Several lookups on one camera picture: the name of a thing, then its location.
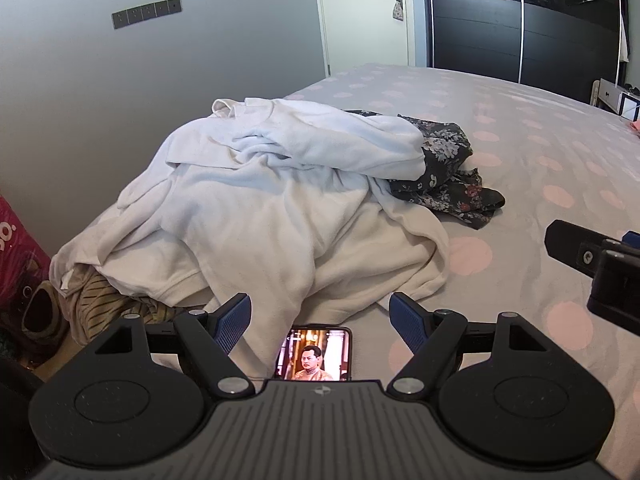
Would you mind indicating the cream white garment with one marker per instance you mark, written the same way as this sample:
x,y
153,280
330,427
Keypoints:
x,y
260,230

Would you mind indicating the white nightstand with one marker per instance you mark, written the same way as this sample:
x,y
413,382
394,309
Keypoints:
x,y
612,97

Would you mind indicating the pink pillow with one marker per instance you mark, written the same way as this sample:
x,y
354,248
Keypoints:
x,y
635,126

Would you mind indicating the dark floral garment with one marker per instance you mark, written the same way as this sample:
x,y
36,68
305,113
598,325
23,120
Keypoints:
x,y
450,195

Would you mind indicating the small hanging pouch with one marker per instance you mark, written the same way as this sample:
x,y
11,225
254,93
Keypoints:
x,y
397,11

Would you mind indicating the black smartphone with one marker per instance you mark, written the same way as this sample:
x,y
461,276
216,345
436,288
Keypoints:
x,y
314,355

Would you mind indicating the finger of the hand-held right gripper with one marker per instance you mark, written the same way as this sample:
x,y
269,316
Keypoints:
x,y
575,245
617,285

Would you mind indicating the black sliding wardrobe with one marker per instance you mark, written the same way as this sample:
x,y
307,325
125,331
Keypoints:
x,y
475,30

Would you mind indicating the brown plush slipper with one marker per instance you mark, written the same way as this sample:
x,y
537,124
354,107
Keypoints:
x,y
42,310

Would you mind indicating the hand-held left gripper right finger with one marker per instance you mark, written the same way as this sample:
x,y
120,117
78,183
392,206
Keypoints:
x,y
407,324

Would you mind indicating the grey wall switch panel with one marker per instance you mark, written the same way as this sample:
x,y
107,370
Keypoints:
x,y
146,12

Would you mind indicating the polka dot bed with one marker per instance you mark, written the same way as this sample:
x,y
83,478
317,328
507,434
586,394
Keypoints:
x,y
530,125

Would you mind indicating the beige striped garment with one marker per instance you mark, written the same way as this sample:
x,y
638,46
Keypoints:
x,y
100,305

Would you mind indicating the white door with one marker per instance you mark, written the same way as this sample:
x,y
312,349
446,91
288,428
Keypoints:
x,y
360,15

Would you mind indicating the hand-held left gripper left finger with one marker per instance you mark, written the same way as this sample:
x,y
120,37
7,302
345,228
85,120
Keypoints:
x,y
234,324

